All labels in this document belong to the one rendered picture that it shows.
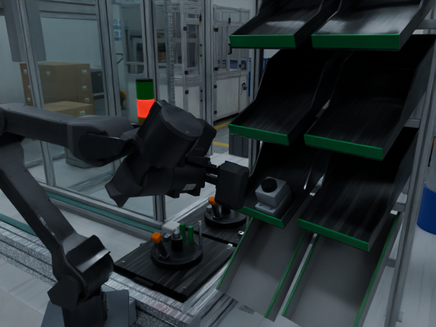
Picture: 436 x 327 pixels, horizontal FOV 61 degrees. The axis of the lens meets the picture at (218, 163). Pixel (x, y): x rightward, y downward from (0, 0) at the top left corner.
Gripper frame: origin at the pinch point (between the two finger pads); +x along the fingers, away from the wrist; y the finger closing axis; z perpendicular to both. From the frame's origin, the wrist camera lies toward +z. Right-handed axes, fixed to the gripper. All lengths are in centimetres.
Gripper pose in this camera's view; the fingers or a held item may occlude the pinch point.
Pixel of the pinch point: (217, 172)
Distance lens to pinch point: 60.4
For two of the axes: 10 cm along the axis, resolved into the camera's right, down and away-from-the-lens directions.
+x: 6.5, 0.0, 7.6
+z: 1.7, -9.8, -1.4
